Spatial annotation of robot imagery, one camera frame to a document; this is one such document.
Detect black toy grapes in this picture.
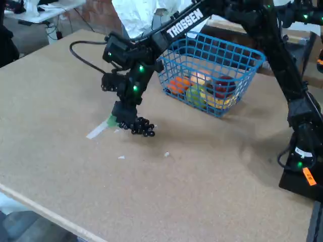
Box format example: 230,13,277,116
106,113,156,138

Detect long white tape strip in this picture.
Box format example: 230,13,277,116
85,119,112,140

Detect orange toy fruit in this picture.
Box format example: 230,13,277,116
168,76,192,96

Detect round green toy fruit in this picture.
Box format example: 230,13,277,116
185,85,206,108

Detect pale toy peach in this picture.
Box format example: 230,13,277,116
190,70,212,86

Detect crumpled white cloth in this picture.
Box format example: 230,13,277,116
112,0,200,38

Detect yellow toy banana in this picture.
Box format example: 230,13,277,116
201,88,239,109

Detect dark red toy pomegranate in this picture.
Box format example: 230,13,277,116
214,75,237,98

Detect wooden workbench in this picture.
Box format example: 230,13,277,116
205,19,323,45

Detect white folding table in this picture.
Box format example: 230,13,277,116
4,0,88,45

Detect white sheet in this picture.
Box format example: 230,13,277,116
210,14,247,27

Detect black bulky chair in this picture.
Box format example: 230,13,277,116
0,0,20,69

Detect orange label tag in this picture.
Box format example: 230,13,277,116
302,167,317,187

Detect small black camera box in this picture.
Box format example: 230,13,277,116
100,72,123,92

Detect looped black camera cable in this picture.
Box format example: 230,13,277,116
69,40,122,75

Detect blue wire basket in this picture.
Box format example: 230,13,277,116
156,31,267,118

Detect black base cable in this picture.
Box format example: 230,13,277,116
277,145,296,168

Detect black metal frame post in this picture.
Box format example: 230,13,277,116
306,201,323,242

